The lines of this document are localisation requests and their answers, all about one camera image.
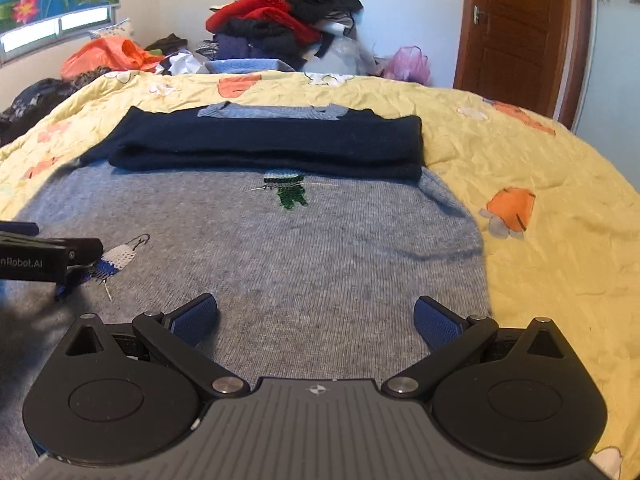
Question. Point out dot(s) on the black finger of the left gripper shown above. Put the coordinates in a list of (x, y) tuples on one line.
[(65, 262)]

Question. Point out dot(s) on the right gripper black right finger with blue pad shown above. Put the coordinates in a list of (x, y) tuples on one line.
[(452, 341)]

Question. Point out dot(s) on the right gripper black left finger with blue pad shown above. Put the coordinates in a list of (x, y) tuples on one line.
[(172, 339)]

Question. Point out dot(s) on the grey knitted sweater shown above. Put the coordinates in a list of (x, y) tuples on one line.
[(315, 235)]

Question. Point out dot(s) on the dark floral garment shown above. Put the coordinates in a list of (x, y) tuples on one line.
[(37, 100)]

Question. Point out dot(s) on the yellow cartoon print bedsheet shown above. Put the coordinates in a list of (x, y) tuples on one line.
[(577, 262)]

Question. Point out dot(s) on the orange garment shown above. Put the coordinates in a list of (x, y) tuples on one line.
[(115, 52)]

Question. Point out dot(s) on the light blue folded cloth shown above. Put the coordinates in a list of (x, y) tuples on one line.
[(247, 66)]

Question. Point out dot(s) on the pink mesh bag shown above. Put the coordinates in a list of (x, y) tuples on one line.
[(408, 64)]

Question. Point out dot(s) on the brown wooden door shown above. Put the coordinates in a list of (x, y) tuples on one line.
[(529, 53)]

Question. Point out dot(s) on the red garment on pile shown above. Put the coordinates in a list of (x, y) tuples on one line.
[(273, 11)]

